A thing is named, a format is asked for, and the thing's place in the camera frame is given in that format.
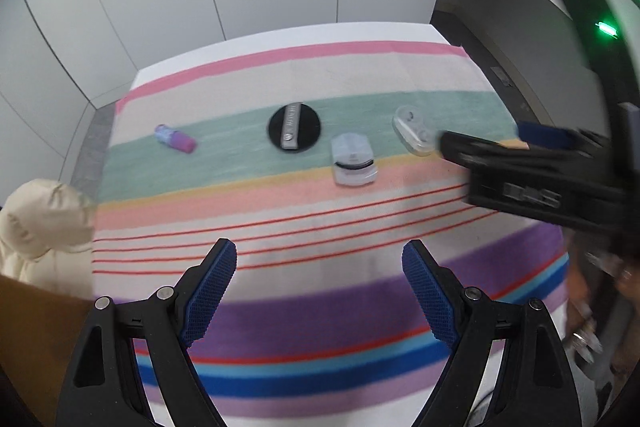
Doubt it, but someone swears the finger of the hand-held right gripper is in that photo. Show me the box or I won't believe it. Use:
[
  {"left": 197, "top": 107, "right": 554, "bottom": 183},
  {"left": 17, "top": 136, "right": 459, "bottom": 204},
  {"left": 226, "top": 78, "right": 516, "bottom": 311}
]
[
  {"left": 516, "top": 120, "right": 609, "bottom": 150},
  {"left": 439, "top": 131, "right": 532, "bottom": 174}
]

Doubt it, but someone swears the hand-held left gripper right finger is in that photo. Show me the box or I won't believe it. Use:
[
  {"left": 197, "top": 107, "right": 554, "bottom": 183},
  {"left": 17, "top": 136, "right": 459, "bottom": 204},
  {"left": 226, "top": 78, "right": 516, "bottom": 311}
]
[{"left": 402, "top": 240, "right": 584, "bottom": 427}]

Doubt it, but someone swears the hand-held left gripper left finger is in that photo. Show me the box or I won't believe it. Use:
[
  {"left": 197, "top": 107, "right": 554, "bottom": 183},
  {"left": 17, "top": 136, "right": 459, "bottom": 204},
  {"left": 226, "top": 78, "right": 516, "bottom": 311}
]
[{"left": 55, "top": 238, "right": 238, "bottom": 427}]

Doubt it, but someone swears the brown cardboard box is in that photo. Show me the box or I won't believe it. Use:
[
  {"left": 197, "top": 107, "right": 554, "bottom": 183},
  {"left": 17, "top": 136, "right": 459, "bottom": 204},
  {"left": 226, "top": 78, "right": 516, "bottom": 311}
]
[{"left": 0, "top": 274, "right": 97, "bottom": 427}]

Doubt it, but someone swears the person's right hand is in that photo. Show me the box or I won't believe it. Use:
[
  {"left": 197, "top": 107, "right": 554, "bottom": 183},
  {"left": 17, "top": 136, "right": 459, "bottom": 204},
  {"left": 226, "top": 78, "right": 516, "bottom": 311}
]
[{"left": 564, "top": 237, "right": 640, "bottom": 374}]

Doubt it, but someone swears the clear lens case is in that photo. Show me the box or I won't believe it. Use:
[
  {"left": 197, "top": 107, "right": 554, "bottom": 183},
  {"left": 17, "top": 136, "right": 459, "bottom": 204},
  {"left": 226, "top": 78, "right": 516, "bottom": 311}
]
[{"left": 391, "top": 105, "right": 441, "bottom": 156}]

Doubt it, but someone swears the striped table cloth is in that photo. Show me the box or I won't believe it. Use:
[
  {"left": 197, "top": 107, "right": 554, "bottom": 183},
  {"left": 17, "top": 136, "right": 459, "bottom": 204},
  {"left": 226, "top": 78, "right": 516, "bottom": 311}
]
[{"left": 92, "top": 41, "right": 572, "bottom": 420}]

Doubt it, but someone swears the clear case with black insert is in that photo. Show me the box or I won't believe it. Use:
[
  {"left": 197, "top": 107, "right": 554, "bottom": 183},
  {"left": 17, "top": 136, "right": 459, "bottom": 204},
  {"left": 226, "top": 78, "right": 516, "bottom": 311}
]
[{"left": 331, "top": 133, "right": 378, "bottom": 188}]

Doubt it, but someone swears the small purple bottle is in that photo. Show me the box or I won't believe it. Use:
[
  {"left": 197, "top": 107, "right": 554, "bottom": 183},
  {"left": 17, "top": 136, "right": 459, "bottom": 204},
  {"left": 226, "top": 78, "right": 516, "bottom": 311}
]
[{"left": 154, "top": 123, "right": 198, "bottom": 154}]

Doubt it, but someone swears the black round disc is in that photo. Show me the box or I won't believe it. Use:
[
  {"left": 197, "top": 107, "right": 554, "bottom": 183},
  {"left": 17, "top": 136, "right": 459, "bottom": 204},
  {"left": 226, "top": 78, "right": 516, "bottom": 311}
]
[{"left": 267, "top": 102, "right": 323, "bottom": 154}]

